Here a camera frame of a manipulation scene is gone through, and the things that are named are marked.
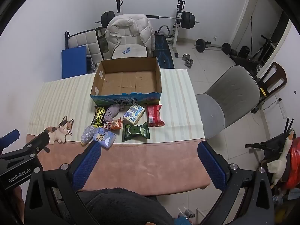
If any silver glitter yellow-tipped pouch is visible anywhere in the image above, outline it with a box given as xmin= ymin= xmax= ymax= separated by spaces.
xmin=81 ymin=125 xmax=97 ymax=146

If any black yellow snack bag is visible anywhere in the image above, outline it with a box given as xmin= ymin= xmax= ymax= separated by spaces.
xmin=91 ymin=106 xmax=107 ymax=127

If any light blue tissue pack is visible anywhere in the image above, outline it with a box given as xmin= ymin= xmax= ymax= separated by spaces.
xmin=93 ymin=127 xmax=116 ymax=149

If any orange panda snack bag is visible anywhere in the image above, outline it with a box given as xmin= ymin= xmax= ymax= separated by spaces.
xmin=104 ymin=118 xmax=122 ymax=131

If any purple soft cloth toy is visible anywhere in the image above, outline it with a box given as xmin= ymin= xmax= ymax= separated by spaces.
xmin=104 ymin=104 xmax=124 ymax=123

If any green snack packet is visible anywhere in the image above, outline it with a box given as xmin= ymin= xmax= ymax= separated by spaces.
xmin=121 ymin=121 xmax=150 ymax=142

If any red snack packet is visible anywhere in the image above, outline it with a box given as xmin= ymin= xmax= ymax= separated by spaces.
xmin=146 ymin=105 xmax=165 ymax=127

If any calico cat plush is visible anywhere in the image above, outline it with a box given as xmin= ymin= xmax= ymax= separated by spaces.
xmin=44 ymin=115 xmax=74 ymax=144

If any white goose plush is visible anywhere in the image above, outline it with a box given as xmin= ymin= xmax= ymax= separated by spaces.
xmin=266 ymin=130 xmax=295 ymax=188

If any black scooter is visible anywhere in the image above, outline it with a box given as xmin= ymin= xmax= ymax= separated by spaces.
xmin=244 ymin=118 xmax=294 ymax=167

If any black fleece garment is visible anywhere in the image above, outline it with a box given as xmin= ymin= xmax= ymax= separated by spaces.
xmin=79 ymin=188 xmax=174 ymax=224

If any blue foam mat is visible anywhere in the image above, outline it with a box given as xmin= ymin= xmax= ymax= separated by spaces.
xmin=61 ymin=46 xmax=87 ymax=79

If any open cardboard box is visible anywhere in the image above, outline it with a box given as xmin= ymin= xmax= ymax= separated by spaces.
xmin=90 ymin=57 xmax=162 ymax=106

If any grey upholstered chair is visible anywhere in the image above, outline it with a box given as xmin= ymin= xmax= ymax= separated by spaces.
xmin=196 ymin=66 xmax=260 ymax=139

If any white folding chair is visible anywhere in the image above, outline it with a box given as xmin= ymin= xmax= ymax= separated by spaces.
xmin=64 ymin=29 xmax=104 ymax=64

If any striped cream tablecloth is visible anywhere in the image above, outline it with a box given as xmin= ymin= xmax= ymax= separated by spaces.
xmin=26 ymin=68 xmax=206 ymax=144

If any white padded chair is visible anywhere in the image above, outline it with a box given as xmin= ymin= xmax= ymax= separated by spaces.
xmin=112 ymin=44 xmax=147 ymax=59

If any brown wooden chair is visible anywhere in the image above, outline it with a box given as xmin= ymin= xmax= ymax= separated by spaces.
xmin=257 ymin=62 xmax=287 ymax=99

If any blue black weight bench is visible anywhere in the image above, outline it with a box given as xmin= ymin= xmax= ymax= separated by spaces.
xmin=153 ymin=25 xmax=174 ymax=69

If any chrome dumbbell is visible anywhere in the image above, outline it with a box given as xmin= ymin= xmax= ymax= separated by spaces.
xmin=182 ymin=53 xmax=190 ymax=60
xmin=184 ymin=59 xmax=194 ymax=69

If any white squat rack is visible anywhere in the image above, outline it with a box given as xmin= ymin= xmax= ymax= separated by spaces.
xmin=166 ymin=0 xmax=185 ymax=58

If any floor barbell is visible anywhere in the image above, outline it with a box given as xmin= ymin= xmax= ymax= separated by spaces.
xmin=194 ymin=39 xmax=232 ymax=55

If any barbell on rack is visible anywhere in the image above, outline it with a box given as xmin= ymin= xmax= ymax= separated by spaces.
xmin=96 ymin=11 xmax=199 ymax=29

